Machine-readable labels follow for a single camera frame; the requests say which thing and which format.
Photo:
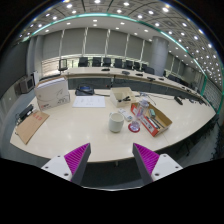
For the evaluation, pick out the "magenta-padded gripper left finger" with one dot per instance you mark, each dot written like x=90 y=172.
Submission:
x=76 y=160

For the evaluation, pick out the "black desk microphone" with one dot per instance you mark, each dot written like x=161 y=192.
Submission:
x=178 y=100

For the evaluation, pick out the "long curved conference desk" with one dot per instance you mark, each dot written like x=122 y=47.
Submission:
x=96 y=72

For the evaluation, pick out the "white paper sheet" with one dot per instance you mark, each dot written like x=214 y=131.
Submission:
x=88 y=101

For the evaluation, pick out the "large white printed carton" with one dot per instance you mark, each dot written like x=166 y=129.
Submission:
x=51 y=94

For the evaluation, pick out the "open brown box red side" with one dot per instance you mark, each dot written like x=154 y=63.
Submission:
x=163 y=121

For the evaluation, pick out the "small open beige cardboard box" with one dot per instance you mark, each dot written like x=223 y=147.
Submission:
x=117 y=92

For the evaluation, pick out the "flat round red coaster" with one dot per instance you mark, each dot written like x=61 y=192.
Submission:
x=130 y=129

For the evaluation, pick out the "group of ceiling lights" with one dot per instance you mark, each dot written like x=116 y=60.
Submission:
x=96 y=1

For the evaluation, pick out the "green board eraser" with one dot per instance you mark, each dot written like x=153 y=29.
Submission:
x=152 y=113

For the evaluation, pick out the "black marker pen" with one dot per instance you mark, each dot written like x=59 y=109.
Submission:
x=159 y=122
x=154 y=124

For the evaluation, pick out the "black power strip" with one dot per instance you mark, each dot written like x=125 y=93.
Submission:
x=25 y=112

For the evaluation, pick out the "grey CRT monitor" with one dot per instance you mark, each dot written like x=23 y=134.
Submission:
x=26 y=84

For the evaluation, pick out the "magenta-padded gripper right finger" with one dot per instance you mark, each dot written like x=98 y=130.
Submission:
x=146 y=159

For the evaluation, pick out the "row of black office chairs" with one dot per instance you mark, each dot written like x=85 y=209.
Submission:
x=106 y=62

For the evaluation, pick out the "clear plastic water bottle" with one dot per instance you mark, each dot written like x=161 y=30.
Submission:
x=140 y=113

